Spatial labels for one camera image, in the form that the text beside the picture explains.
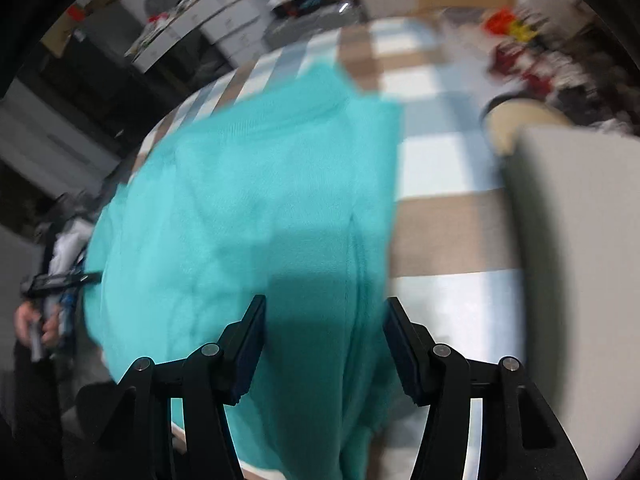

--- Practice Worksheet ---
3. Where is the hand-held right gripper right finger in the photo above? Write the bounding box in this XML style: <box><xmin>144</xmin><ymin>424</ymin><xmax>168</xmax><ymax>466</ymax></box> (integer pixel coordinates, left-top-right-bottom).
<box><xmin>382</xmin><ymin>296</ymin><xmax>588</xmax><ymax>480</ymax></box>

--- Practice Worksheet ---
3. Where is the open cardboard box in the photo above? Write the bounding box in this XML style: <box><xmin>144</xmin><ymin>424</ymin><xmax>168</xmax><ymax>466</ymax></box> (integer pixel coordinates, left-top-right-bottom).
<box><xmin>40</xmin><ymin>0</ymin><xmax>123</xmax><ymax>58</ymax></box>

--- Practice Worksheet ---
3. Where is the yellow plastic bag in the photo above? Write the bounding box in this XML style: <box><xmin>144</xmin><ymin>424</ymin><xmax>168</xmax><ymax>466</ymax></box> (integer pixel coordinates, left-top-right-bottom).
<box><xmin>510</xmin><ymin>20</ymin><xmax>538</xmax><ymax>43</ymax></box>

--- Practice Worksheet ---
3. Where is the teal jacket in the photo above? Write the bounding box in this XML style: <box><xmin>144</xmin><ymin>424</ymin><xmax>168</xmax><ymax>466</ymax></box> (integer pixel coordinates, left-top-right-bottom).
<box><xmin>82</xmin><ymin>57</ymin><xmax>406</xmax><ymax>480</ymax></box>

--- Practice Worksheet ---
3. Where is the silver suitcase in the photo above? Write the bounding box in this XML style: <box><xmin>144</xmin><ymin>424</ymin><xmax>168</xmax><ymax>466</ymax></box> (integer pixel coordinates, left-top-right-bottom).
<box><xmin>262</xmin><ymin>2</ymin><xmax>361</xmax><ymax>51</ymax></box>

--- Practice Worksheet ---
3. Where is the red plastic bag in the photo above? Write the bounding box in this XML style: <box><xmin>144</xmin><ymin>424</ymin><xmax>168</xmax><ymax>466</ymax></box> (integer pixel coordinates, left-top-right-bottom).
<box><xmin>484</xmin><ymin>7</ymin><xmax>516</xmax><ymax>33</ymax></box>

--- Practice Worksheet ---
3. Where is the checkered blanket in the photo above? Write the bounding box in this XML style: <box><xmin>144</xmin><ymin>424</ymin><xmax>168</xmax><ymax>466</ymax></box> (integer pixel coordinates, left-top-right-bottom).
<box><xmin>127</xmin><ymin>16</ymin><xmax>531</xmax><ymax>480</ymax></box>

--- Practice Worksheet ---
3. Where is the white desk with drawers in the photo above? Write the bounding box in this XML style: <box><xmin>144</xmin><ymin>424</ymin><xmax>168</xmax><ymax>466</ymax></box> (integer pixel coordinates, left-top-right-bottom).
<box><xmin>125</xmin><ymin>0</ymin><xmax>273</xmax><ymax>73</ymax></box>

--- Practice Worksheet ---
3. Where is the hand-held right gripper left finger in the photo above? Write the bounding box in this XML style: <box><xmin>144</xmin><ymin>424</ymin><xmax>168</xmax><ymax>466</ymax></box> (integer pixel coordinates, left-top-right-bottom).
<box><xmin>94</xmin><ymin>294</ymin><xmax>267</xmax><ymax>480</ymax></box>

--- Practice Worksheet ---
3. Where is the black wardrobe cabinet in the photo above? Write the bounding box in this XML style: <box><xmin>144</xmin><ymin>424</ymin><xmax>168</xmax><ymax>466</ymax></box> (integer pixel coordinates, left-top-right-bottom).
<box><xmin>35</xmin><ymin>25</ymin><xmax>171</xmax><ymax>131</ymax></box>

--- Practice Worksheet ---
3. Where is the person's left hand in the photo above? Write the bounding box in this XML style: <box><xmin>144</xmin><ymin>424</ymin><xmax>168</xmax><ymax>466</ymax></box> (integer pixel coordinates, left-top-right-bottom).
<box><xmin>14</xmin><ymin>304</ymin><xmax>58</xmax><ymax>358</ymax></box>

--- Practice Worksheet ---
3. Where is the round beige stool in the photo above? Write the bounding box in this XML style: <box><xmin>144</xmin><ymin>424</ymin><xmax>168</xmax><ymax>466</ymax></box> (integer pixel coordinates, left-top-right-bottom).
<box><xmin>479</xmin><ymin>92</ymin><xmax>571</xmax><ymax>156</ymax></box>

